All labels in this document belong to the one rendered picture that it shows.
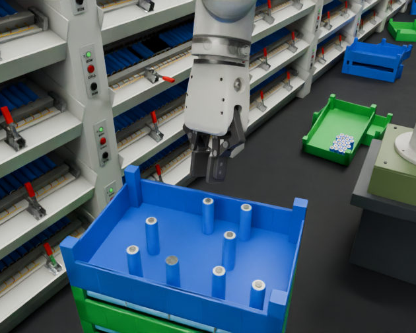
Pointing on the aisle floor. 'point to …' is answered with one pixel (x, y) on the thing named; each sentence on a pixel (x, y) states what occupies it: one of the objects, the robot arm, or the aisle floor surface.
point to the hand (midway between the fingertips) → (208, 166)
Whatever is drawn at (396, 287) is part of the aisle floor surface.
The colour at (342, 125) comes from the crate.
